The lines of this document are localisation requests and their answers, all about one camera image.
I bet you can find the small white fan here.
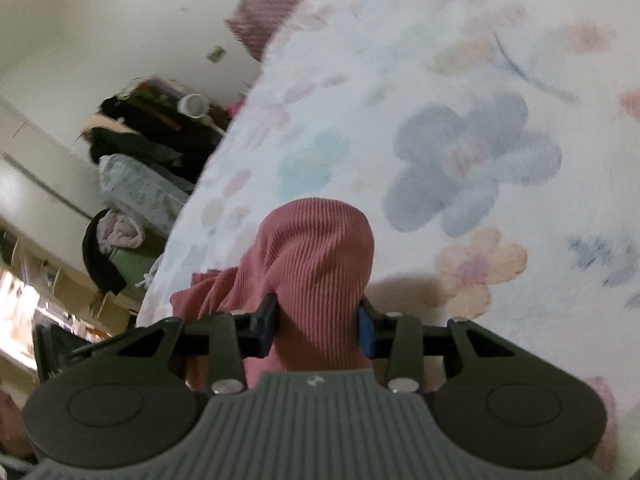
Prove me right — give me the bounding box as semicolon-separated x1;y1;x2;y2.
177;93;224;136

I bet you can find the dark hanging clothes rack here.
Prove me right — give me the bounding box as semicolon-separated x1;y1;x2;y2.
81;75;231;186

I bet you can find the pink ribbed small garment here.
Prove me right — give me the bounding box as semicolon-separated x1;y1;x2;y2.
170;198;374;387

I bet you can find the white floral bed quilt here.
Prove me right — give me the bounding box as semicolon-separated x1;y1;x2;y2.
135;0;640;476

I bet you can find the pink fluffy cloth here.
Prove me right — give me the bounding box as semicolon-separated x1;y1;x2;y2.
96;210;145;254

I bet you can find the pale floral garment bag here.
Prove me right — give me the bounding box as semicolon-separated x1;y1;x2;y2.
98;154;189;237

